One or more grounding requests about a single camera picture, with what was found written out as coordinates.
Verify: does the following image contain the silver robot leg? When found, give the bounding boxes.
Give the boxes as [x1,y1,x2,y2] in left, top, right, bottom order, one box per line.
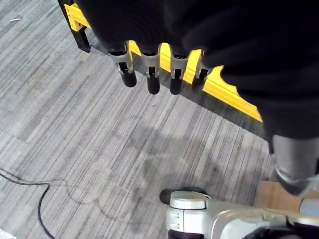
[165,191,319,239]

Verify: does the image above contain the yellow and black shelf rack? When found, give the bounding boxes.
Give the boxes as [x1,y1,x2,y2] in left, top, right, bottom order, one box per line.
[57,0,267,140]

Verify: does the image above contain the black floor cable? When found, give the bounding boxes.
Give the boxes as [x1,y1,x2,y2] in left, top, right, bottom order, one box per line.
[0,168,56,239]

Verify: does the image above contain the brown cardboard box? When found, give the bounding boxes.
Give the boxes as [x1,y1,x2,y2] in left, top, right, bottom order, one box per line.
[254,180,319,212]

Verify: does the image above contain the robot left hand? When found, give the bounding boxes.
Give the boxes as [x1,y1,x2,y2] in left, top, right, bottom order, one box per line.
[74,0,319,197]

